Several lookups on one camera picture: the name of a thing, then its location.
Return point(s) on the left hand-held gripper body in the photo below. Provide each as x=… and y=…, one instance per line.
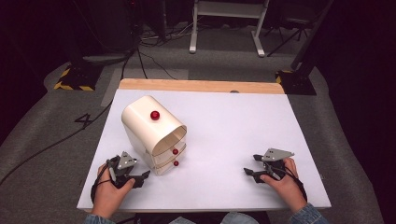
x=126, y=161

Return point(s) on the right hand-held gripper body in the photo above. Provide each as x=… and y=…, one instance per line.
x=275, y=154

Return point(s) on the cream drawer cabinet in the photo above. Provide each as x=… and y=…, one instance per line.
x=140, y=124

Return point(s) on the person's right hand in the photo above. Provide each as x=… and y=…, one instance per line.
x=288, y=188

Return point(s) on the person's left hand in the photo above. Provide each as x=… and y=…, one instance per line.
x=107, y=197

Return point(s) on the white table cover sheet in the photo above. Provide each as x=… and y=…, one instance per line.
x=236, y=140

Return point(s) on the cream drawer with red knob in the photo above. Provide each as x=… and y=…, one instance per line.
x=175, y=151
x=176, y=163

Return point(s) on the person's denim legs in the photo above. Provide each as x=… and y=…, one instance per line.
x=218, y=218

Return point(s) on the person's left denim sleeve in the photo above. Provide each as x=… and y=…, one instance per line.
x=96, y=219

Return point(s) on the person's denim sleeve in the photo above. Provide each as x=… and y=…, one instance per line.
x=96, y=219
x=309, y=215

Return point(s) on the person's right denim sleeve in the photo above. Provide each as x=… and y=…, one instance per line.
x=309, y=215

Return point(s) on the black stand base with pole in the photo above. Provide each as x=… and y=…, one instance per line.
x=300, y=81

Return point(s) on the black stand base striped tape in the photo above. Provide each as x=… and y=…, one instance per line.
x=77, y=79

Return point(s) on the white desk frame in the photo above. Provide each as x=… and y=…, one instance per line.
x=230, y=9

